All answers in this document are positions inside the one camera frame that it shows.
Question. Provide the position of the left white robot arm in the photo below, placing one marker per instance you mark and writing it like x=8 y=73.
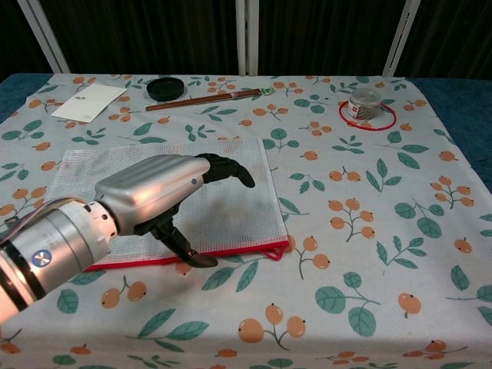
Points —
x=57 y=238

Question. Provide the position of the black round lid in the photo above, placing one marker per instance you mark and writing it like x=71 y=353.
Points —
x=165 y=89

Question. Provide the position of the white slanted frame post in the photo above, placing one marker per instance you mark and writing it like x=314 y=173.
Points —
x=397 y=38
x=42 y=30

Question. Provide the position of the white paper card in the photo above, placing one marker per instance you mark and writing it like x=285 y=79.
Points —
x=88 y=102

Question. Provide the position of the small green white clip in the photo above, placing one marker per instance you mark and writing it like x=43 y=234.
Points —
x=266 y=91

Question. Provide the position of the black pleated curtain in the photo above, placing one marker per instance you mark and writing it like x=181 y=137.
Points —
x=153 y=34

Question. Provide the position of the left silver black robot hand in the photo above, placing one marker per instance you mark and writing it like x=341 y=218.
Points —
x=153 y=180

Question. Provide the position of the clear jar of paper clips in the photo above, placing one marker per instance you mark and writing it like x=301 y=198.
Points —
x=363 y=105

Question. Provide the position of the brown wooden chopstick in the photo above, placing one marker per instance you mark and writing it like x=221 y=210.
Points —
x=192 y=101
x=246 y=95

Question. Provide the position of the white upright frame post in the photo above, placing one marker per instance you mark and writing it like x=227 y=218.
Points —
x=246 y=38

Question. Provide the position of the floral orange green tablecloth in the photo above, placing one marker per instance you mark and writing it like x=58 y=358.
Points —
x=346 y=269

